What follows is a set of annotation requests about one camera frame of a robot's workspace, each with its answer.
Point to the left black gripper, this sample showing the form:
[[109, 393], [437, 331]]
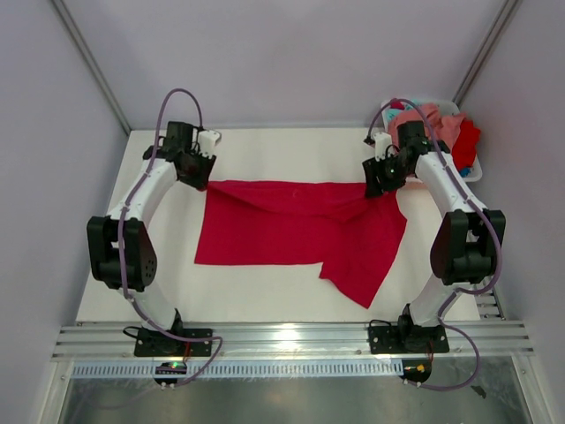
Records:
[[201, 181]]

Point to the right controller board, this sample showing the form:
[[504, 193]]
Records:
[[416, 371]]

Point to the right corner aluminium post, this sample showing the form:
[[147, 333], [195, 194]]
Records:
[[501, 21]]

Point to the aluminium side rail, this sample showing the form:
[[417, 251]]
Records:
[[489, 306]]

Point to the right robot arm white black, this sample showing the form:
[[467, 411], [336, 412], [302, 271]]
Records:
[[466, 250]]

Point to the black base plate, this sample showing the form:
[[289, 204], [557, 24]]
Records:
[[405, 337], [151, 343]]

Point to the controller board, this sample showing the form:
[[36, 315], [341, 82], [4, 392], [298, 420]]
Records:
[[416, 371], [169, 373]]

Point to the aluminium front rail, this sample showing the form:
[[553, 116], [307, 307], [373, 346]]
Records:
[[293, 341]]

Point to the salmon pink t shirt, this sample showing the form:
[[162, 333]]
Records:
[[446, 127]]

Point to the crimson red t shirt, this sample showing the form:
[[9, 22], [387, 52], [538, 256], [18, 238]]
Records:
[[354, 239]]

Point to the bright red t shirt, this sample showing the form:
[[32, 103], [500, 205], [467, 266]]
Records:
[[465, 146]]

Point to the white plastic laundry basket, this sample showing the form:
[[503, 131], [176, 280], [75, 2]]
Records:
[[474, 174]]

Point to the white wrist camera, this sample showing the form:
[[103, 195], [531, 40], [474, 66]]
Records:
[[207, 141], [380, 141]]

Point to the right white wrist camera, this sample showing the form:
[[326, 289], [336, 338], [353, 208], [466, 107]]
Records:
[[380, 141]]

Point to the grey slotted cable duct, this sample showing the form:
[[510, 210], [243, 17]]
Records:
[[253, 369]]

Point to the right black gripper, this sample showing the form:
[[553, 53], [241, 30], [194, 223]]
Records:
[[373, 169]]

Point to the corner aluminium post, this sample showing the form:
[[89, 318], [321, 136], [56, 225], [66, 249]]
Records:
[[501, 21], [80, 43]]

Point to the left controller board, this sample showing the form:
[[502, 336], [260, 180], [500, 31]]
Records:
[[169, 373]]

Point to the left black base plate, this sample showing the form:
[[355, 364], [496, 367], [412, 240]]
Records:
[[151, 343]]

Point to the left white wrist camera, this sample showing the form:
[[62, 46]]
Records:
[[207, 141]]

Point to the left corner aluminium post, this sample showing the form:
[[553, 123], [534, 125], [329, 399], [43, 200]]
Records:
[[80, 43]]

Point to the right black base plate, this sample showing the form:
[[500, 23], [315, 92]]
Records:
[[405, 337]]

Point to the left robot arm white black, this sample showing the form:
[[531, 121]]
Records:
[[121, 252]]

